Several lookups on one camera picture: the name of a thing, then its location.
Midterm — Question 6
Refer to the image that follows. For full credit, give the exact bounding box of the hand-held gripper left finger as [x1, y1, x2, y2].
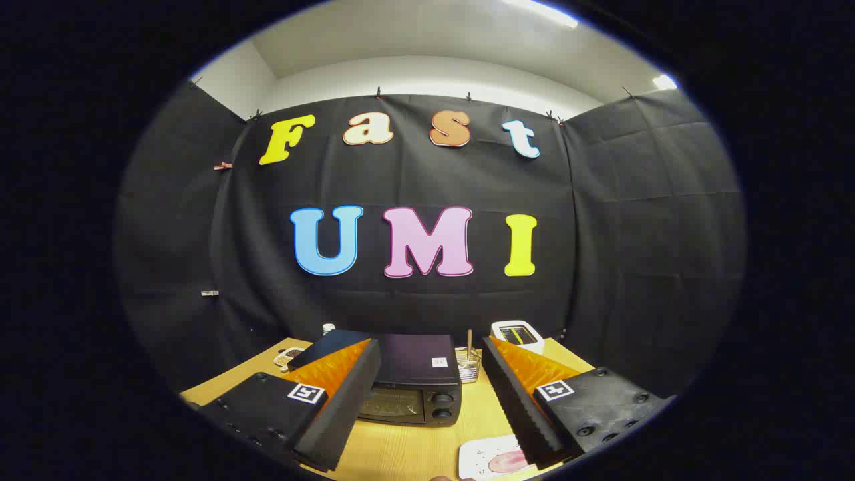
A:
[198, 337, 382, 472]

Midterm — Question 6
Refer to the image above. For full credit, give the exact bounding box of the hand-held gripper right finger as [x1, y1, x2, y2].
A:
[481, 336, 672, 470]

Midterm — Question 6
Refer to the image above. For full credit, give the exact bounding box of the pink ham slice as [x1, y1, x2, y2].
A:
[488, 450, 533, 474]

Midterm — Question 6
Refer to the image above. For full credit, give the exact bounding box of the white square plate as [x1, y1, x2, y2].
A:
[458, 434, 538, 480]

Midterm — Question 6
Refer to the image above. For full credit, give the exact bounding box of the black toaster oven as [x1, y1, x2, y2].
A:
[287, 329, 463, 427]

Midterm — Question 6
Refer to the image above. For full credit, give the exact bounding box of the white bread toaster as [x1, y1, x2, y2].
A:
[490, 321, 546, 355]

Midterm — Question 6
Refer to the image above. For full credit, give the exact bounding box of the wire mesh basket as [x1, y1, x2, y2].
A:
[456, 346, 482, 384]

